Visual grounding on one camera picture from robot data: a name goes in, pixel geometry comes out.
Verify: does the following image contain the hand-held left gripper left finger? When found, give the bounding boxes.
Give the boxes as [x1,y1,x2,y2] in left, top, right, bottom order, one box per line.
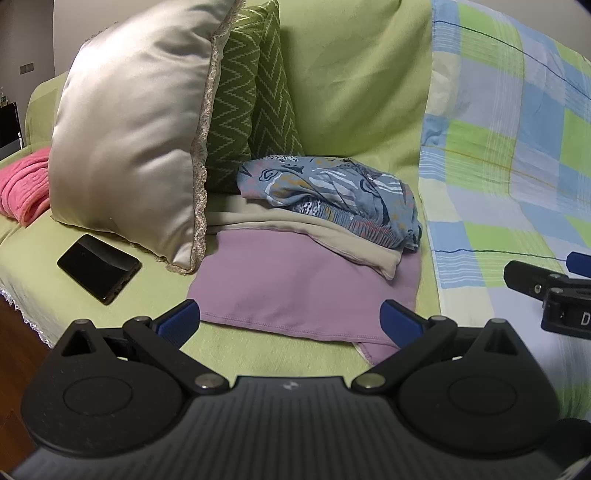
[48,299,229,395]

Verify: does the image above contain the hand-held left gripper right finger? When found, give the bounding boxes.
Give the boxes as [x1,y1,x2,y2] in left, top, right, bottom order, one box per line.
[351,299,536,395]

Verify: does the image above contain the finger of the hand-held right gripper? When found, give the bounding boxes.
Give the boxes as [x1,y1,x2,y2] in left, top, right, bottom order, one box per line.
[567,251,591,278]
[503,261,573,302]

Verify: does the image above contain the blue patterned pants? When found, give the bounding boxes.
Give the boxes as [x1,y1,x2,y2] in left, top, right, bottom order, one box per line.
[237,155,423,253]

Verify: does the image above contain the black smartphone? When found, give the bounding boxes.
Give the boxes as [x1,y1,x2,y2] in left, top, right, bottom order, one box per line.
[57,233,142,306]

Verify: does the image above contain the purple cloth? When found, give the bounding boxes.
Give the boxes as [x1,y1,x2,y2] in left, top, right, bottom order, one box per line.
[187,229,422,365]

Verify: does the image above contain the plaid blanket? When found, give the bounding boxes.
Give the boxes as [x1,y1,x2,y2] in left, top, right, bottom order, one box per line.
[418,0,591,421]

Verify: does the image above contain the beige cloth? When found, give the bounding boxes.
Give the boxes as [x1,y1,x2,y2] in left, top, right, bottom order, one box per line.
[208,194,402,280]

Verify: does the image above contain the beige satin pillow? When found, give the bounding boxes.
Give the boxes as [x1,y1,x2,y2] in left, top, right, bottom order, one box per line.
[48,0,245,276]

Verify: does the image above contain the pink towel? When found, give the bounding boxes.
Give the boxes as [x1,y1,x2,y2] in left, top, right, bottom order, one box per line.
[0,148,54,227]

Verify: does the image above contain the green zigzag pillow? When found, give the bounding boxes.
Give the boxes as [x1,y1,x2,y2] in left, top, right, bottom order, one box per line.
[205,9,269,195]
[249,0,305,158]

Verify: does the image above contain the green covered sofa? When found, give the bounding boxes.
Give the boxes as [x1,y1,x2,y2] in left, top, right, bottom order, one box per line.
[0,0,444,384]

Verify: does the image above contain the black chair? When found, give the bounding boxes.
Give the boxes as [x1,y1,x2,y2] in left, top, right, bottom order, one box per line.
[0,102,24,160]

